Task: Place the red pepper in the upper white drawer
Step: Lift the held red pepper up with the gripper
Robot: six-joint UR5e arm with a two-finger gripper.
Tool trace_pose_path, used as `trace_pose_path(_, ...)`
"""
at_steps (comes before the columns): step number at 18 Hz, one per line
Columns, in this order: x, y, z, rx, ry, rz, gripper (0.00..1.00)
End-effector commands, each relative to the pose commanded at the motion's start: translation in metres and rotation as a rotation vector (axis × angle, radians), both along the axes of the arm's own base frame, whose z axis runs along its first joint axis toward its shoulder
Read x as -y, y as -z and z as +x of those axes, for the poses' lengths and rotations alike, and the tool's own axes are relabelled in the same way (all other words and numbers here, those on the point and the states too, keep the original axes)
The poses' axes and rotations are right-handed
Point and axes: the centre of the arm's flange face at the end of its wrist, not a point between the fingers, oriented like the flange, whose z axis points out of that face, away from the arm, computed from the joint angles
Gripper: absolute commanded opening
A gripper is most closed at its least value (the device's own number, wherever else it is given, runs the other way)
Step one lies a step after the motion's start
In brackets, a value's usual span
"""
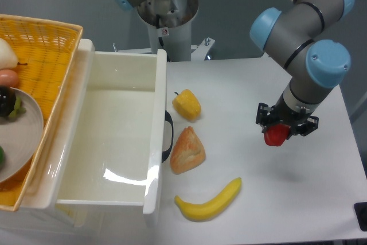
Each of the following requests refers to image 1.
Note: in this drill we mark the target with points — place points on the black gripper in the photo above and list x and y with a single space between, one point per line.
300 122

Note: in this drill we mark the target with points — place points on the red bell pepper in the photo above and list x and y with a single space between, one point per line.
276 135

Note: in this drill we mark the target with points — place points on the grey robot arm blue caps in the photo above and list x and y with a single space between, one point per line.
316 67

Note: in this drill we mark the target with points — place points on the yellow bell pepper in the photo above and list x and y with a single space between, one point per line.
187 105

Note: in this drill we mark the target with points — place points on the white plastic drawer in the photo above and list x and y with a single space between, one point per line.
116 153

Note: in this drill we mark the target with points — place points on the triangular bread piece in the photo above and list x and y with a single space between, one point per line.
188 152

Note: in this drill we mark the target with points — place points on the black object at table edge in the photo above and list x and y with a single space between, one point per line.
361 214

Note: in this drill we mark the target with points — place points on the yellow banana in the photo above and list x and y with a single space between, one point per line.
212 208

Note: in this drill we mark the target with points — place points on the yellow woven basket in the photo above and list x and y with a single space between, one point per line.
46 50

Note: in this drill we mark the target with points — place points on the grey ribbed plate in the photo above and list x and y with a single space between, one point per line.
21 136

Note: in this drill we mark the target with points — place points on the dark purple eggplant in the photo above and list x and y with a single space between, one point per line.
11 104

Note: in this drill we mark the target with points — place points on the pink sausage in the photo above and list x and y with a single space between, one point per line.
9 78

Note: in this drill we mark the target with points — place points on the white pear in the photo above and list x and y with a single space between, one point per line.
9 59

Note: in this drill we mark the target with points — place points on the green vegetable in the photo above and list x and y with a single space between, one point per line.
2 156

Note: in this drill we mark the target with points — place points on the black drawer handle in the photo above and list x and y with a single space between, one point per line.
168 136

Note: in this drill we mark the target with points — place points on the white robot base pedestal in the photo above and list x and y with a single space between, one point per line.
169 26

